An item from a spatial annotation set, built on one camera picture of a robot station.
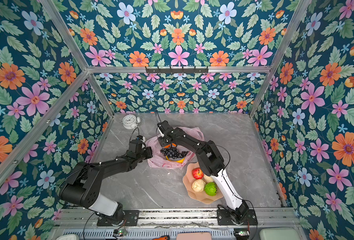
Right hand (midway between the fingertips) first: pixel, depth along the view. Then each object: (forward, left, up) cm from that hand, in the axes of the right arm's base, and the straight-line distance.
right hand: (164, 138), depth 99 cm
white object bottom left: (-53, +38, -2) cm, 65 cm away
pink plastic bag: (-17, +1, 0) cm, 17 cm away
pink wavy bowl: (-27, -17, -2) cm, 32 cm away
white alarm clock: (+17, +27, -1) cm, 32 cm away
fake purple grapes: (-10, -7, -1) cm, 12 cm away
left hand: (-7, +5, +2) cm, 9 cm away
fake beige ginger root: (-27, -27, -1) cm, 39 cm away
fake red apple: (-25, -22, +1) cm, 33 cm away
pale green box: (-52, -58, -2) cm, 78 cm away
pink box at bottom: (-53, -19, -4) cm, 56 cm away
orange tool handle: (-53, -6, -3) cm, 54 cm away
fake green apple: (-33, -28, +1) cm, 44 cm away
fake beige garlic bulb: (-32, -22, +1) cm, 38 cm away
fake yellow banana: (-16, -12, -2) cm, 20 cm away
